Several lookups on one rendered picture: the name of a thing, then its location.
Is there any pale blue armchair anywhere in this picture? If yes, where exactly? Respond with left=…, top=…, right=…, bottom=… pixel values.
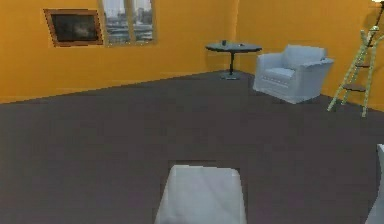
left=252, top=44, right=335, bottom=105

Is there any window with city view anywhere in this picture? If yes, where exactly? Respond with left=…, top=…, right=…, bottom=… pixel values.
left=97, top=0, right=158, bottom=47

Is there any brown framed dark picture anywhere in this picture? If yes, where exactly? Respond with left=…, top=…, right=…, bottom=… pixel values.
left=43, top=8, right=104, bottom=48

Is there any green ladder shelf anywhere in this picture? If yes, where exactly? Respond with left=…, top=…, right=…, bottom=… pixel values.
left=326, top=25, right=384, bottom=119

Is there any pale grey furniture edge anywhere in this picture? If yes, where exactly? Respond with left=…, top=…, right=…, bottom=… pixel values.
left=365, top=143, right=384, bottom=224

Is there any black floor lamp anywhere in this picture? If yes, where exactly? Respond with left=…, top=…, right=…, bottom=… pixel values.
left=371, top=0, right=384, bottom=28

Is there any round dark pedestal table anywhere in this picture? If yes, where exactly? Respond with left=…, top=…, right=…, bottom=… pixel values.
left=205, top=41, right=263, bottom=81

